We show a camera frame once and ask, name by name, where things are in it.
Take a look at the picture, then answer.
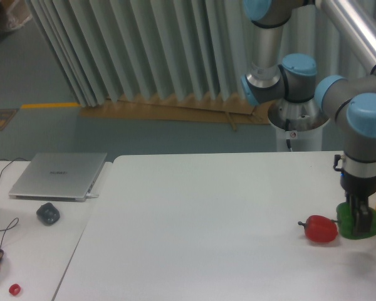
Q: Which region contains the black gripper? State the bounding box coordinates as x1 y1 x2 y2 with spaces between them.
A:
333 154 376 235

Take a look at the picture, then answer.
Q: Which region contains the green bell pepper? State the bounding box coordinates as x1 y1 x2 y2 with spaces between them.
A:
336 202 376 240

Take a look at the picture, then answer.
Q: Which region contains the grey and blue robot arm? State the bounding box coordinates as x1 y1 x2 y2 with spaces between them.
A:
241 1 376 240

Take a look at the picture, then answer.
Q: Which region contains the red bell pepper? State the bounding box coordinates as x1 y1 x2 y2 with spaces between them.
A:
298 215 338 243

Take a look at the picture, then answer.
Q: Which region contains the brown cardboard sheet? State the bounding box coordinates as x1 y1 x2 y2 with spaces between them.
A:
79 92 273 131

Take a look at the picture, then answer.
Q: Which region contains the pale green folding curtain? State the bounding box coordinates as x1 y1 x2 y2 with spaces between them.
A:
27 1 376 112

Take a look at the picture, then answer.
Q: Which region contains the silver laptop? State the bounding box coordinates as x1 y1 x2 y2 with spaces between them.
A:
9 152 107 201

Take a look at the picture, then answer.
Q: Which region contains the yellow floor tape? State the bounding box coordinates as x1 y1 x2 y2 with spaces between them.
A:
20 102 80 109

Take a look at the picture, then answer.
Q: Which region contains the dark grey earbuds case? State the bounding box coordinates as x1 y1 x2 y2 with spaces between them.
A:
36 203 61 226

